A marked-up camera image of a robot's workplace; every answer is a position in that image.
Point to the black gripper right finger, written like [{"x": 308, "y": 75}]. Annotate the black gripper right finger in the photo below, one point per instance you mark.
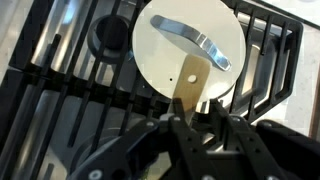
[{"x": 246, "y": 150}]

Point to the wooden spatula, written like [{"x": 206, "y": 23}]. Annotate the wooden spatula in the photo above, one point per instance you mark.
[{"x": 190, "y": 86}]

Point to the black gas stove cooktop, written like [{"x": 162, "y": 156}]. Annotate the black gas stove cooktop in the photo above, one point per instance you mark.
[{"x": 50, "y": 83}]

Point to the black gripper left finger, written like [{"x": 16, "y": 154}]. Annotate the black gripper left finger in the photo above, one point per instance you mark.
[{"x": 186, "y": 143}]

